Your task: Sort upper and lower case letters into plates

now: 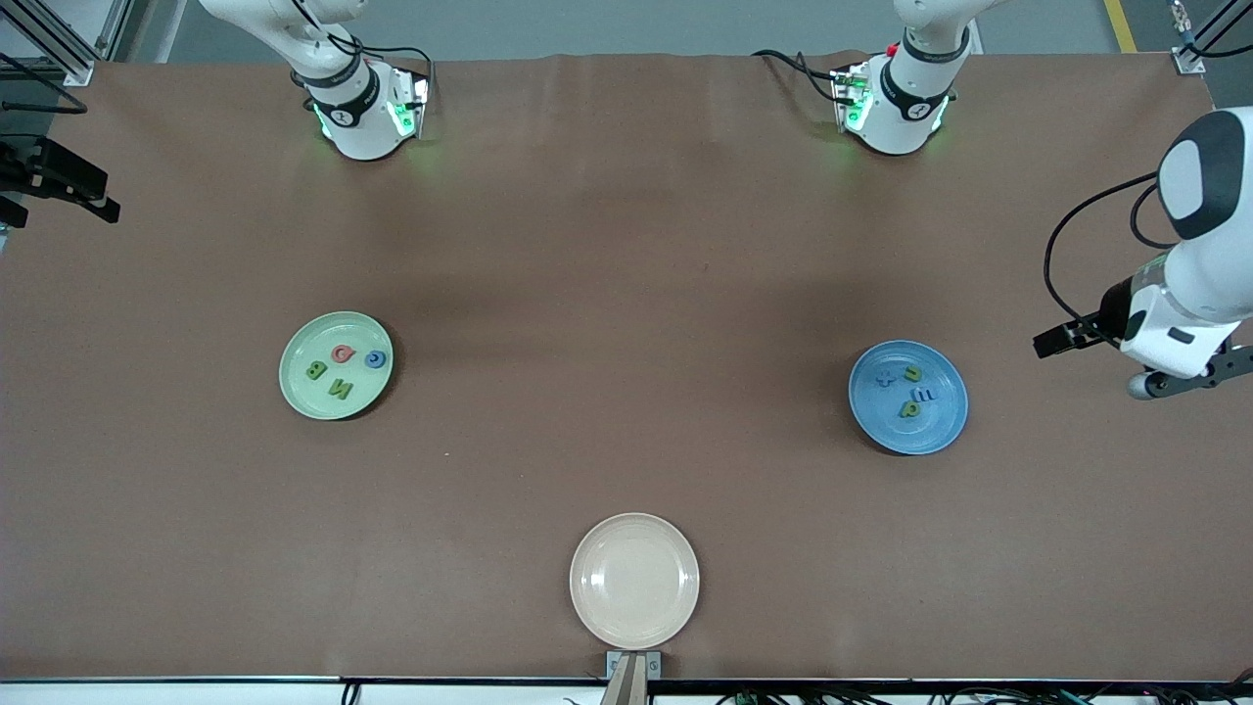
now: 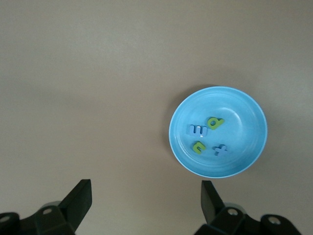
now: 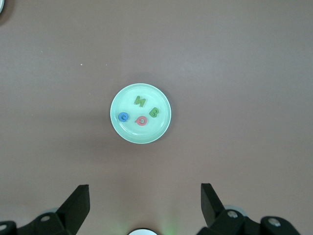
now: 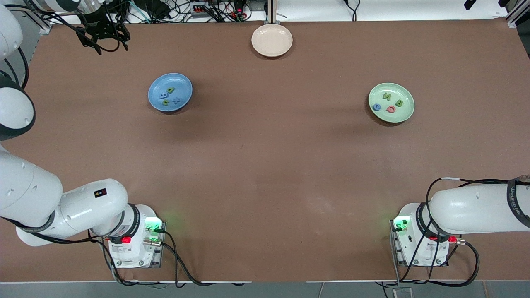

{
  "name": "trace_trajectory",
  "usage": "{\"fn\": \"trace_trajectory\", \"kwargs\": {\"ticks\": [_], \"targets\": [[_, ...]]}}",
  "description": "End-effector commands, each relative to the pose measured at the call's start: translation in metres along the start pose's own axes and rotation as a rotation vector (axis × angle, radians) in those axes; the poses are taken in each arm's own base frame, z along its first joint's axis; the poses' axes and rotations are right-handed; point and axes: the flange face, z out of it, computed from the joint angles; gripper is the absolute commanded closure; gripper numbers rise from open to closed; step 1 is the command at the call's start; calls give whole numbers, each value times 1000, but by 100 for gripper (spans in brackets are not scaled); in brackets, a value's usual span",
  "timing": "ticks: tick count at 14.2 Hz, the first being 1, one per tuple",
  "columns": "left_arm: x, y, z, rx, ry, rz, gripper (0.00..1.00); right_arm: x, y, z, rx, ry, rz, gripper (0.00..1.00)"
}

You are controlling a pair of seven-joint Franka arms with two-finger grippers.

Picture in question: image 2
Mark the green foam letter d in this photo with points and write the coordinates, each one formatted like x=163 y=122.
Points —
x=220 y=121

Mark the blue plate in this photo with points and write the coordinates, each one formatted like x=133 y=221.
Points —
x=244 y=147

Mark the blue foam letter m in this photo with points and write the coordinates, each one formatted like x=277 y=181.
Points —
x=195 y=133

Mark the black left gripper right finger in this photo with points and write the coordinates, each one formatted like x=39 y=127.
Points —
x=212 y=210

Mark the blue foam letter t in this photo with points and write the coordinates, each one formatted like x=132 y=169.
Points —
x=220 y=150

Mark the brown table mat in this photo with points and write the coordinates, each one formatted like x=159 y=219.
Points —
x=73 y=73

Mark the green foam letter n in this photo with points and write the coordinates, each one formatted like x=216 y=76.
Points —
x=194 y=147

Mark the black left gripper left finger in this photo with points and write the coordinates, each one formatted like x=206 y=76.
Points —
x=75 y=208

